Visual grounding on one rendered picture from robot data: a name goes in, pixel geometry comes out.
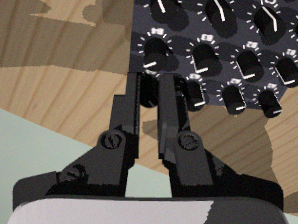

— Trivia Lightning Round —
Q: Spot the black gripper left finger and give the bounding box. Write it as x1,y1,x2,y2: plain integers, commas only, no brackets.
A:
13,72,140,212

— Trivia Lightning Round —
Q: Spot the black knob box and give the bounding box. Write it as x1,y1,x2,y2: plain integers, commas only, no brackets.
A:
128,0,298,118

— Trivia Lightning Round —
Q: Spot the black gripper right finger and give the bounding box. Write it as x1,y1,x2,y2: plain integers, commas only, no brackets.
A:
157,73,284,212

